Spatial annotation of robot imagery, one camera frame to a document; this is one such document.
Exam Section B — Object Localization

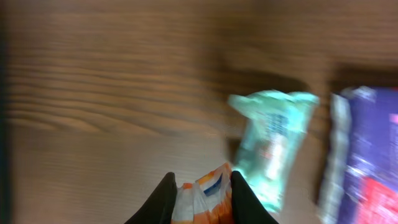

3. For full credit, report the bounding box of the purple red snack bag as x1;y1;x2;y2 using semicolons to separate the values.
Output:
318;86;397;224

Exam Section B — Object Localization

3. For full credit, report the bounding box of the teal snack packet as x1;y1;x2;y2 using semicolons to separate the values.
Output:
228;90;319;213

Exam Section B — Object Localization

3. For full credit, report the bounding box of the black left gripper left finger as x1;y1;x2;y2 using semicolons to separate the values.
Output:
124;172;177;224

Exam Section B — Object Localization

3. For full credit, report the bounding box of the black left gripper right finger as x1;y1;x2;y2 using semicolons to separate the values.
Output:
231;171;278;224

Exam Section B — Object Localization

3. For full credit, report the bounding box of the orange white snack packet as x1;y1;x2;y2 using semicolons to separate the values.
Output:
171;163;234;224

